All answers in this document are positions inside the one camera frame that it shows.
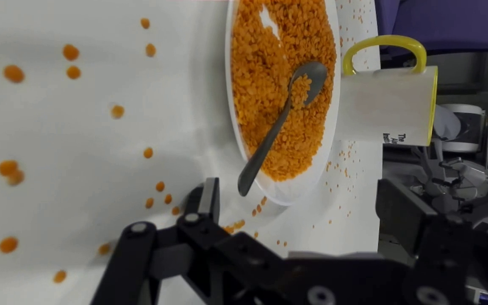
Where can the orange lentils heap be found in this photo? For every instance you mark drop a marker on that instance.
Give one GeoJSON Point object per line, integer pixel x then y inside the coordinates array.
{"type": "Point", "coordinates": [254, 113]}

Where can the scattered orange lentils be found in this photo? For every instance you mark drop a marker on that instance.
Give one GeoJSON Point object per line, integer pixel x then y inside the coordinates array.
{"type": "Point", "coordinates": [14, 74]}

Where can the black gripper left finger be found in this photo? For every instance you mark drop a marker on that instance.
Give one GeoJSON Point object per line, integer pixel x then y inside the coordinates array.
{"type": "Point", "coordinates": [136, 260]}

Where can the white grey lab machine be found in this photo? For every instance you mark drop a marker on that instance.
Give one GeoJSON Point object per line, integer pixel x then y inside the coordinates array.
{"type": "Point", "coordinates": [458, 128]}

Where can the round white table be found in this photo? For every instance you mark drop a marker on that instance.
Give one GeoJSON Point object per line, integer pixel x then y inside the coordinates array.
{"type": "Point", "coordinates": [85, 171]}

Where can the metal spoon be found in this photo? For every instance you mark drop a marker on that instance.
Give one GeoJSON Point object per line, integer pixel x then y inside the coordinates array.
{"type": "Point", "coordinates": [308, 79]}

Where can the white bowl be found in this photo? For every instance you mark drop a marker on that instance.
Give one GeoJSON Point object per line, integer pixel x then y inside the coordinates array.
{"type": "Point", "coordinates": [280, 194]}

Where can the purple office chair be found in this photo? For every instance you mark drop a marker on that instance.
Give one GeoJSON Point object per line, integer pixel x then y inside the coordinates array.
{"type": "Point", "coordinates": [452, 23]}

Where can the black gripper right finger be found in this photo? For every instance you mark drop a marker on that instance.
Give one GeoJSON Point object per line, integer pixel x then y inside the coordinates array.
{"type": "Point", "coordinates": [452, 260]}

